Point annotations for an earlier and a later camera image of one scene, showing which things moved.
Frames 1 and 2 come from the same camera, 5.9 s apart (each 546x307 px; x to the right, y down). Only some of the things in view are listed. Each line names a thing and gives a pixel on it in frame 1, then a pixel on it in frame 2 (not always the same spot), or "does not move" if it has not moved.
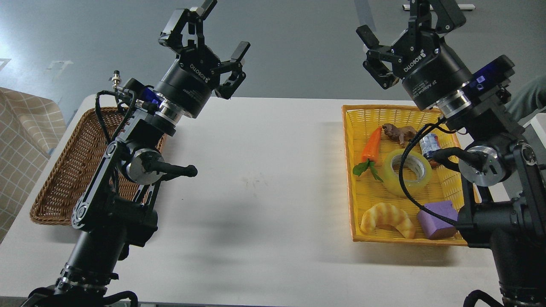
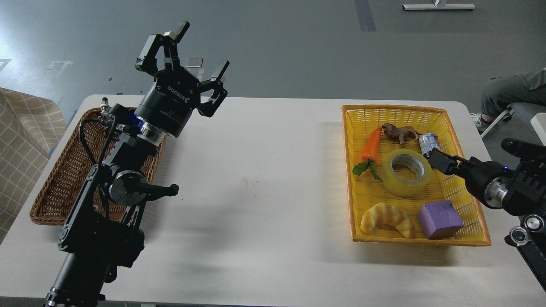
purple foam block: (434, 227) does not move
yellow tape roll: (413, 187) does not move
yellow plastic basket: (404, 182) does not move
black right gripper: (431, 71) -> (477, 173)
